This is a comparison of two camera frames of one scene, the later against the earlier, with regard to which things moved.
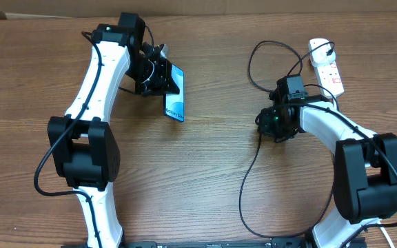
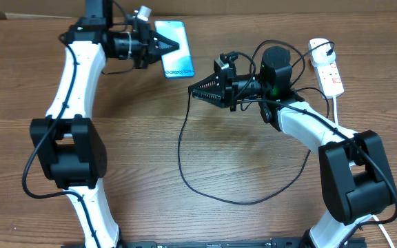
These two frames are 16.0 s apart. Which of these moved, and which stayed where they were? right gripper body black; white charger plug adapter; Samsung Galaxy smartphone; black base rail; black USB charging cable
Moved: Samsung Galaxy smartphone; right gripper body black; black USB charging cable
Stayed: black base rail; white charger plug adapter
